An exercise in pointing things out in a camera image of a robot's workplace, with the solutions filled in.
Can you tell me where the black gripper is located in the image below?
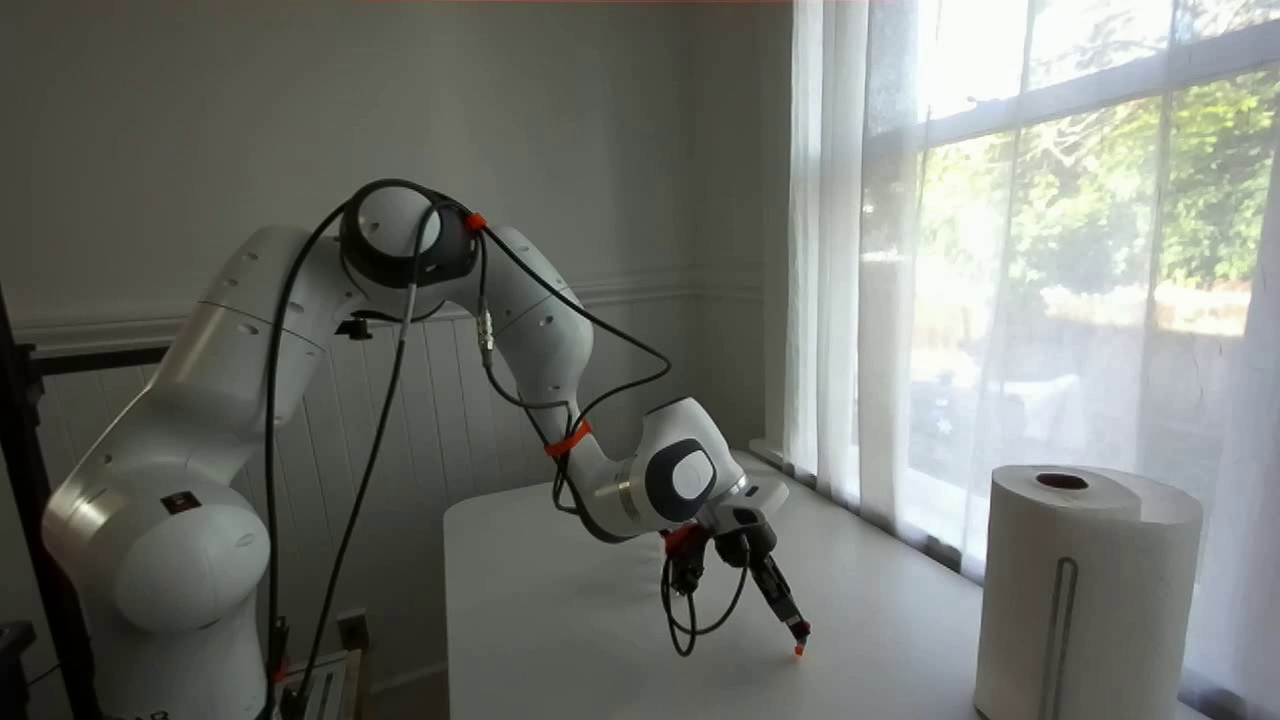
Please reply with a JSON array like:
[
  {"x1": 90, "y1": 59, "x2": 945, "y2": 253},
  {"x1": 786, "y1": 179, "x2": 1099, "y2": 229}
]
[{"x1": 711, "y1": 506, "x2": 814, "y2": 654}]

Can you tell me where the black upright stand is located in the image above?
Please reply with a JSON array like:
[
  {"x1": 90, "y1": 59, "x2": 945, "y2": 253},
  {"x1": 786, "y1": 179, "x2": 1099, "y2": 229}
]
[{"x1": 0, "y1": 292, "x2": 102, "y2": 720}]

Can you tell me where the metal paper towel holder rod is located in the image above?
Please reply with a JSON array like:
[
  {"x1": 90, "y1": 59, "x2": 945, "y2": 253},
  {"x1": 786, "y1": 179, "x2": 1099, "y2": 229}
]
[{"x1": 1038, "y1": 553, "x2": 1082, "y2": 720}]

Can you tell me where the white paper towel roll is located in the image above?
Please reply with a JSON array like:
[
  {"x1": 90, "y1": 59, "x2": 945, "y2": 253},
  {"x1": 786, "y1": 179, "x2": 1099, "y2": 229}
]
[{"x1": 973, "y1": 461, "x2": 1208, "y2": 720}]

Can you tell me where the sheer white curtain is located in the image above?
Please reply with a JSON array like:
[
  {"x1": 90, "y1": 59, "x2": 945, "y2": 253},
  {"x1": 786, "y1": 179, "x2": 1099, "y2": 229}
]
[{"x1": 779, "y1": 0, "x2": 1280, "y2": 714}]

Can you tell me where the white framed board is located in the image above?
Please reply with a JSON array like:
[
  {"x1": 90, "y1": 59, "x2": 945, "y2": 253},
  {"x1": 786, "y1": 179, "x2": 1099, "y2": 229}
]
[{"x1": 290, "y1": 647, "x2": 366, "y2": 720}]

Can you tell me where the white framed window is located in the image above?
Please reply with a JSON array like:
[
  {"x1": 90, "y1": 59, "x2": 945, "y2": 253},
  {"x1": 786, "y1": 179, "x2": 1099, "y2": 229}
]
[{"x1": 861, "y1": 0, "x2": 1280, "y2": 565}]

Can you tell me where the wall power outlet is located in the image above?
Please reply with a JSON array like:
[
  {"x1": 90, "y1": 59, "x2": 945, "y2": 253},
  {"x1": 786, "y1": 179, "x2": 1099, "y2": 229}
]
[{"x1": 332, "y1": 610, "x2": 377, "y2": 655}]

